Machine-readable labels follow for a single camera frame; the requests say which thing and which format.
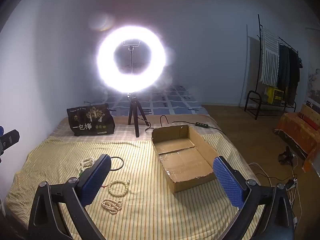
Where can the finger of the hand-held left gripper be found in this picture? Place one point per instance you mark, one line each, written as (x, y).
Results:
(10, 138)

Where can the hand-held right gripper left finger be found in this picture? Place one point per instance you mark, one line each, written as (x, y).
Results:
(93, 182)

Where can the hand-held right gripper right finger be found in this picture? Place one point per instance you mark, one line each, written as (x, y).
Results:
(228, 185)

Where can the green tassel charm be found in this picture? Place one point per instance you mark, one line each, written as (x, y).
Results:
(80, 174)

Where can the black bangle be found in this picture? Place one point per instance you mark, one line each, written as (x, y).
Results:
(122, 163)

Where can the cardboard box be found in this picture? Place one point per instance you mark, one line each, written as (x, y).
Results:
(185, 162)

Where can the yellow striped blanket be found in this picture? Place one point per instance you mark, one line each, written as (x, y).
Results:
(145, 205)

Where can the power strip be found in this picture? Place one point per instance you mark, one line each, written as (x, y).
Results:
(291, 183)

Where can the black snack bag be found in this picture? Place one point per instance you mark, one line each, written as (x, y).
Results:
(90, 120)

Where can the black clamp on floor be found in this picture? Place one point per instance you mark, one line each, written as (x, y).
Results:
(287, 156)

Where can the black inline controller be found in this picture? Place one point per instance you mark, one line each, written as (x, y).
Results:
(202, 124)

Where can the black tripod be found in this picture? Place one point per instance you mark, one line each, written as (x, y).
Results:
(136, 120)

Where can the yellow box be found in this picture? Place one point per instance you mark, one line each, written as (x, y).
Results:
(273, 95)

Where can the red long box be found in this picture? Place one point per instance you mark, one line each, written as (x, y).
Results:
(308, 120)

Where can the blue checked quilt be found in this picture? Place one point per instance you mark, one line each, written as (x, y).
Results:
(170, 100)

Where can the dark hanging clothes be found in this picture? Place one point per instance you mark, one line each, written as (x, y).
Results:
(290, 75)

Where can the striped white cloth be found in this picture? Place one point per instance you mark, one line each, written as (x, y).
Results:
(270, 60)

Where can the phone clamp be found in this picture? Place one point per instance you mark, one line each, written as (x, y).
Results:
(130, 45)

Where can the black clothes rack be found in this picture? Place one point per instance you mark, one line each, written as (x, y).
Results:
(260, 30)

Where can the wall poster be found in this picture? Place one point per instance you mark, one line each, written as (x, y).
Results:
(313, 85)

